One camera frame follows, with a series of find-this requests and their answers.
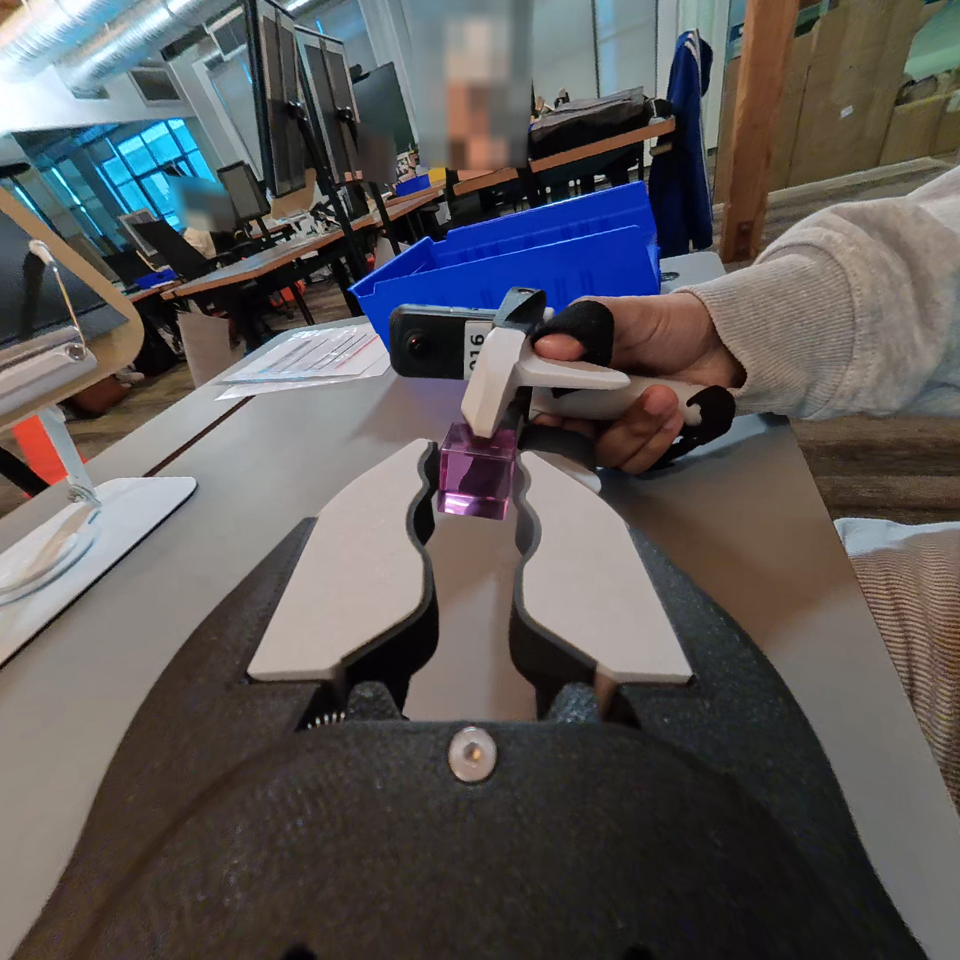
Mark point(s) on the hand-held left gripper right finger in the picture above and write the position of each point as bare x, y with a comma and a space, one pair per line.
592, 592

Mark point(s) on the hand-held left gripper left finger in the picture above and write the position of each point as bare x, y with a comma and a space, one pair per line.
352, 577

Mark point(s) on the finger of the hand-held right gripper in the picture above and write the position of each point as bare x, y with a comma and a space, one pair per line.
491, 382

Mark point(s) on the purple transparent cube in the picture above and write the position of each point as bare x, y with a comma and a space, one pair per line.
476, 476

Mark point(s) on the person's right forearm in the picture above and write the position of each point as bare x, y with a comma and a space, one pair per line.
847, 300

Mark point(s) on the grey desk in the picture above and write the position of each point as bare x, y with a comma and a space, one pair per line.
247, 450

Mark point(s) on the person's right hand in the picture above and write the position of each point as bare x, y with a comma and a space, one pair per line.
667, 337

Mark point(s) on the printed paper sheet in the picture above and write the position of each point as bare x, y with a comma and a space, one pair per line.
315, 360

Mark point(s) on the blue plastic bin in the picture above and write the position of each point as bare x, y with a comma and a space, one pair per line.
540, 255

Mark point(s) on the long wooden table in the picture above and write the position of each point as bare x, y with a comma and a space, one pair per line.
300, 247

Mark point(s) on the black monitor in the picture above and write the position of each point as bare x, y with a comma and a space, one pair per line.
384, 109

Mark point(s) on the wooden table with black legs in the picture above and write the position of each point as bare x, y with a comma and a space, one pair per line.
600, 146

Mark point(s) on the black panel on stand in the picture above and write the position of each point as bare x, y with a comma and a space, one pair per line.
330, 105
277, 97

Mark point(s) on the display stand with white base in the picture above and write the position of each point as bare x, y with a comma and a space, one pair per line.
97, 517

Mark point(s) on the black bag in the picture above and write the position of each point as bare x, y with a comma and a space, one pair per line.
592, 116

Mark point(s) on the blue hanging jacket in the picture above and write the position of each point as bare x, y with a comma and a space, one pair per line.
682, 150

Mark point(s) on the person's light jeans leg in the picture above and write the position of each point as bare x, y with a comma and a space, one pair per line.
892, 534

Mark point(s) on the orange object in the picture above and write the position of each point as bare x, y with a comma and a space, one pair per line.
45, 450

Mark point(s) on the cardboard backed display board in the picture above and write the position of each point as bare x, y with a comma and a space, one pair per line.
45, 277

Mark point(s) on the stack of cardboard boxes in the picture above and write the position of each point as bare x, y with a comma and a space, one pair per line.
877, 90

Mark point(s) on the wooden post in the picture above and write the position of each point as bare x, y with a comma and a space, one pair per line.
757, 127

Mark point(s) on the silver ventilation duct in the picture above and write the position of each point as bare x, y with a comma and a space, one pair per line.
97, 30

